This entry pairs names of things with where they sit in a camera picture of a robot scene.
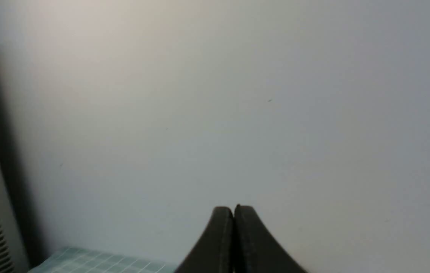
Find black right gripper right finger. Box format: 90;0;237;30
233;204;306;273

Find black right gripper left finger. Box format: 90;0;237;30
175;206;234;273

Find green checked tablecloth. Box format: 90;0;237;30
29;247;177;273

